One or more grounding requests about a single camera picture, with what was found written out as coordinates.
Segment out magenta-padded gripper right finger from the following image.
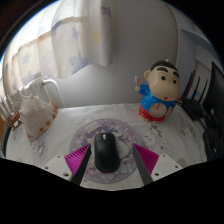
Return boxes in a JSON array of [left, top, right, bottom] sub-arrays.
[[131, 142, 184, 186]]

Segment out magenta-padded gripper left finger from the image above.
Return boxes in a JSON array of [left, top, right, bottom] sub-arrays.
[[42, 142, 92, 186]]

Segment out black computer mouse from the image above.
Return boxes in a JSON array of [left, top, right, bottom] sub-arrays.
[[93, 131, 121, 174]]

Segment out round purple printed mouse pad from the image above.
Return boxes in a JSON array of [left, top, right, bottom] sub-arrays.
[[69, 118, 142, 184]]

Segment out white printed tablecloth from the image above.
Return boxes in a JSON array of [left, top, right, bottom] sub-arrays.
[[4, 102, 209, 191]]

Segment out large white conch shell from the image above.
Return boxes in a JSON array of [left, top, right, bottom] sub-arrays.
[[18, 90, 59, 142]]

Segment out cartoon boy figurine clock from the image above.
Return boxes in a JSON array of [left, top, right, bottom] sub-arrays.
[[134, 59, 182, 124]]

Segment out black router with antennas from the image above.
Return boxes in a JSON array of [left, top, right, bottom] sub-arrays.
[[181, 69, 209, 122]]

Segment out wooden model sailing ship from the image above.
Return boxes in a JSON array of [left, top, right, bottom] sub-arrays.
[[0, 96, 23, 132]]

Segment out black computer keyboard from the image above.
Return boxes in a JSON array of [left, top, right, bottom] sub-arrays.
[[0, 125, 11, 156]]

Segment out black computer monitor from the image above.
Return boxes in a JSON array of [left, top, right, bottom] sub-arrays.
[[202, 61, 224, 161]]

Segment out white star-printed curtain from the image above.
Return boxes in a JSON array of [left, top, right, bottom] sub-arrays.
[[1, 0, 113, 98]]

